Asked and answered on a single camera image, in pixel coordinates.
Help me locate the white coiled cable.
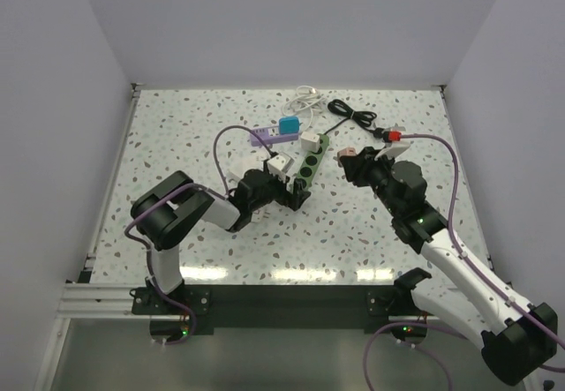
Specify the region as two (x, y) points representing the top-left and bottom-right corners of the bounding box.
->
(282, 85), (326, 130)

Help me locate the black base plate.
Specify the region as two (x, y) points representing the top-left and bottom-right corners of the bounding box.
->
(129, 284), (420, 338)

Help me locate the black power cable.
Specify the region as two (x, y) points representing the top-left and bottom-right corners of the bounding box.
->
(324, 98), (389, 140)

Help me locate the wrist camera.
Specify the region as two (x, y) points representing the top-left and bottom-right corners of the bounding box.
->
(379, 125), (411, 159)
(267, 153), (294, 177)

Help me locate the white cube charger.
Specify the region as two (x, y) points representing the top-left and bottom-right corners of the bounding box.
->
(299, 131), (320, 153)

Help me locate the beige pink plug adapter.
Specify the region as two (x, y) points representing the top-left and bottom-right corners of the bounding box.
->
(336, 147), (357, 162)

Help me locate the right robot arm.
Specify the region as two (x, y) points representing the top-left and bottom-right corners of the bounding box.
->
(337, 147), (558, 386)

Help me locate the white triangular power strip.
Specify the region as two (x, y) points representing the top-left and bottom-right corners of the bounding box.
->
(227, 152), (267, 187)

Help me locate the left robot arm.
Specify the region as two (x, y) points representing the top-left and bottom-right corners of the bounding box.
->
(124, 162), (311, 313)

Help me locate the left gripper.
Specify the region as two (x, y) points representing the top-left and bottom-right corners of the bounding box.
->
(249, 159), (310, 212)

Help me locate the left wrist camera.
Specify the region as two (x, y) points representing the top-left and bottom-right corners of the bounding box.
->
(267, 153), (294, 177)

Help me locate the blue plug adapter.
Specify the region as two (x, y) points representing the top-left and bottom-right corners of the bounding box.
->
(278, 116), (300, 135)

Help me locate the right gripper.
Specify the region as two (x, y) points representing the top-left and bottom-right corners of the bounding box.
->
(340, 146), (401, 216)

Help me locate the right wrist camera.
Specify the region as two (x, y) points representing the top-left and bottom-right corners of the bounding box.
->
(379, 125), (411, 159)

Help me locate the green power strip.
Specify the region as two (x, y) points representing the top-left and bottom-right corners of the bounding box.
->
(295, 134), (329, 190)

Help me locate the purple power strip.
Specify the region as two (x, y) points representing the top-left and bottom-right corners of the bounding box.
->
(249, 126), (299, 147)

